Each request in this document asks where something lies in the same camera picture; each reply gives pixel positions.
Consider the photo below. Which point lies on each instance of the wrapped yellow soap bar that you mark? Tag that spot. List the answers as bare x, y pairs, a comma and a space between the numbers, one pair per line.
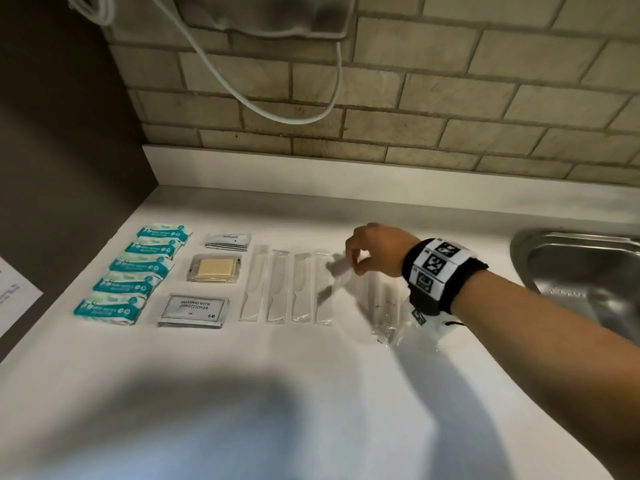
215, 268

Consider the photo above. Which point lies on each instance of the small white sachets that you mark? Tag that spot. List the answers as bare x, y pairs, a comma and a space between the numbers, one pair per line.
227, 240

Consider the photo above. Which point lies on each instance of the person's right hand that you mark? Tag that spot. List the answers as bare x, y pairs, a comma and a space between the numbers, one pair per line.
382, 247

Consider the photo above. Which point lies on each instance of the grey wall-mounted appliance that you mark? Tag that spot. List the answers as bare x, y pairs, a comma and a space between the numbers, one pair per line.
260, 14

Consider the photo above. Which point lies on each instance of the person's right fingers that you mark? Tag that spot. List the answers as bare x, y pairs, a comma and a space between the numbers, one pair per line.
354, 252

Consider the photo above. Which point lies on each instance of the person's right forearm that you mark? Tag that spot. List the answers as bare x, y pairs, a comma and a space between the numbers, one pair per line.
555, 354

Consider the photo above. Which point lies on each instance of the white paper sheet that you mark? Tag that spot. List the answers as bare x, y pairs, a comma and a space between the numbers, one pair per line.
15, 297

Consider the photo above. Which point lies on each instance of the stainless steel sink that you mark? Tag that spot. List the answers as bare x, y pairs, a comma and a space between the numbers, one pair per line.
580, 279

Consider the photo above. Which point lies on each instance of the large white printed sachets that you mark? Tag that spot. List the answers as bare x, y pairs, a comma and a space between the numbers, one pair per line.
194, 310

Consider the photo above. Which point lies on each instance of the teal and white packet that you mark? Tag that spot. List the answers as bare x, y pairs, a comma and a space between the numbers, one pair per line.
127, 286
165, 233
141, 267
152, 248
110, 308

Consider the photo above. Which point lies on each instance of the pile of clear plastic wrappers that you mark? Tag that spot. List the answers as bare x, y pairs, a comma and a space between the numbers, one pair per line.
385, 309

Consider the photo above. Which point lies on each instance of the white comb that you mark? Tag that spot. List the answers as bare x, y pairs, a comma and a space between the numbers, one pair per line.
336, 274
277, 294
254, 289
324, 309
302, 294

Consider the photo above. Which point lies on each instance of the black marker-patterned wristband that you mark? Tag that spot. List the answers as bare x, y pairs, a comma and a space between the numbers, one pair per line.
434, 274

